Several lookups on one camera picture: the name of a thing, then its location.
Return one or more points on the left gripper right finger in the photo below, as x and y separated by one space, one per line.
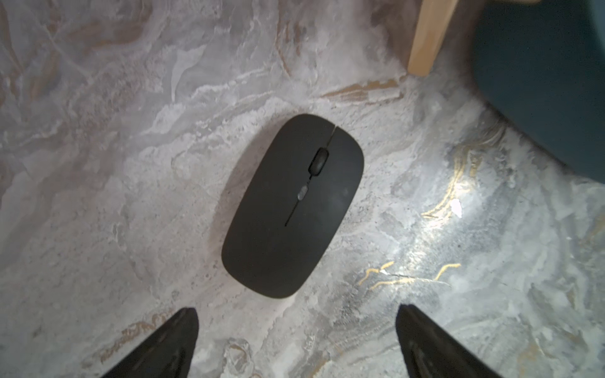
429 351

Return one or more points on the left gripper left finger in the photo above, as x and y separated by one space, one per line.
167 352

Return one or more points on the black mouse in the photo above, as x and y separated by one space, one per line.
293 206

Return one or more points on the teal storage box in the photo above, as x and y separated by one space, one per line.
542 66

